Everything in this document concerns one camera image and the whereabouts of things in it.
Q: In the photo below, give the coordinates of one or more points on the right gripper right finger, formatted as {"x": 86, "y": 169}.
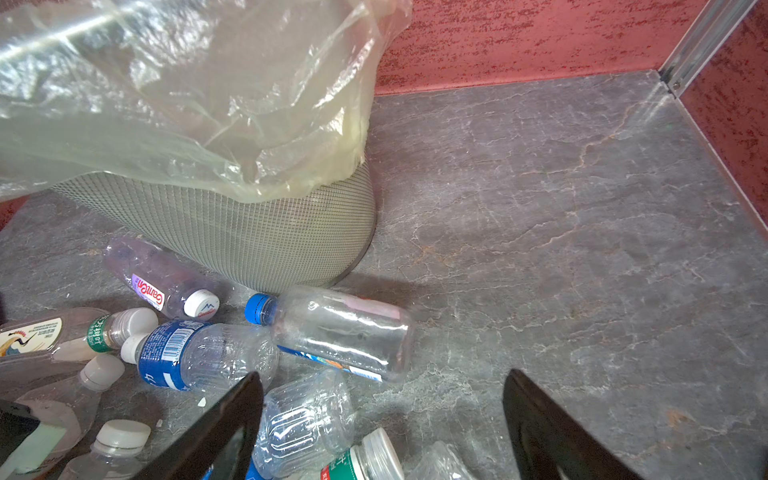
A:
{"x": 547, "y": 442}

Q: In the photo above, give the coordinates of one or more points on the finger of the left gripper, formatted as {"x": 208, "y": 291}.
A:
{"x": 16, "y": 424}

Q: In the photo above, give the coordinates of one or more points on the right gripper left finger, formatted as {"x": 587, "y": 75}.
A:
{"x": 220, "y": 444}

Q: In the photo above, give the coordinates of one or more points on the yellow label white bottle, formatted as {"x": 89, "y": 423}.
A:
{"x": 66, "y": 410}

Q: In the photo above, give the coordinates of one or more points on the red white label bottle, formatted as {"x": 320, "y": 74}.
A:
{"x": 114, "y": 453}

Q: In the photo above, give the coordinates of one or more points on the blue label crushed bottle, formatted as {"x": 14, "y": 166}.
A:
{"x": 305, "y": 424}

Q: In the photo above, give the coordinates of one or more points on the green cap square bottle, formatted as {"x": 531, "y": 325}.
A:
{"x": 374, "y": 457}

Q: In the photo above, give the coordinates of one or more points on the grey mesh waste bin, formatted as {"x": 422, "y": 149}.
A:
{"x": 313, "y": 240}

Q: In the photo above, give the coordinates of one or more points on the clear plastic bin liner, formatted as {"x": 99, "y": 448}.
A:
{"x": 254, "y": 100}

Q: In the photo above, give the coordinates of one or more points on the blue label bottle white cap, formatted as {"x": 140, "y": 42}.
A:
{"x": 185, "y": 355}

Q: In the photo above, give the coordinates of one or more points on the green label small bottle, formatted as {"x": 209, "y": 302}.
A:
{"x": 109, "y": 332}

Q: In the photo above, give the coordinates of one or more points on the purple label clear bottle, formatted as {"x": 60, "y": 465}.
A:
{"x": 175, "y": 289}

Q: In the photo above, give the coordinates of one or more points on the blue cap flat bottle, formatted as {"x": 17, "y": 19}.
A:
{"x": 364, "y": 337}

